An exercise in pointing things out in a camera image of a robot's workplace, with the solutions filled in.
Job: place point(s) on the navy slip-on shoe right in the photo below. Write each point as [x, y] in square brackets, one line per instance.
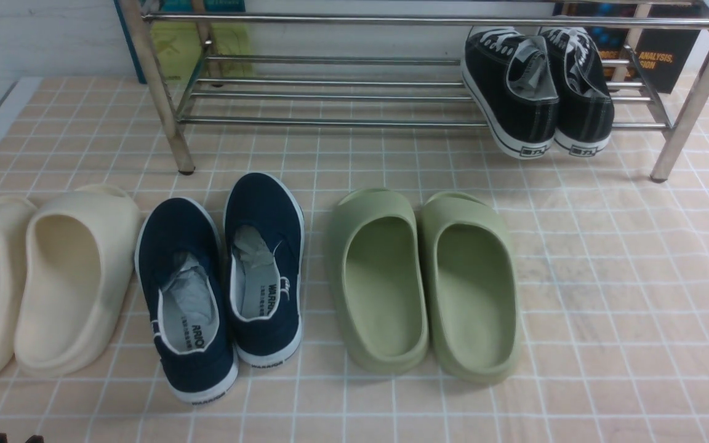
[265, 239]

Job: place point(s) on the navy slip-on shoe left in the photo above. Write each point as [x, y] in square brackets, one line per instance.
[177, 261]

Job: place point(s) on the green foam slipper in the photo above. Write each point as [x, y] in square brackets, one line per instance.
[371, 252]
[471, 286]

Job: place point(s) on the black canvas sneaker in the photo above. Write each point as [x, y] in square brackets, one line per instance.
[509, 76]
[586, 109]

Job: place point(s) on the silver metal shoe rack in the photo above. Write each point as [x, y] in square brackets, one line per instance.
[401, 69]

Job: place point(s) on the navy slip-on shoe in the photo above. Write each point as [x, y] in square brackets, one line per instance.
[265, 239]
[177, 261]

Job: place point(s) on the teal and yellow book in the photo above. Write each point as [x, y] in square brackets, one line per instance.
[178, 46]

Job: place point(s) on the green foam slipper left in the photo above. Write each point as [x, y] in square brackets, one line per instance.
[371, 252]

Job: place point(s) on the black image processing book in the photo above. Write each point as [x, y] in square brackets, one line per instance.
[662, 53]

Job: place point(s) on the green foam slipper right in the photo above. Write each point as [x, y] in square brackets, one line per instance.
[471, 286]

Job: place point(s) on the dark object bottom edge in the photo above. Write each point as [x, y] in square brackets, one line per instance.
[4, 438]

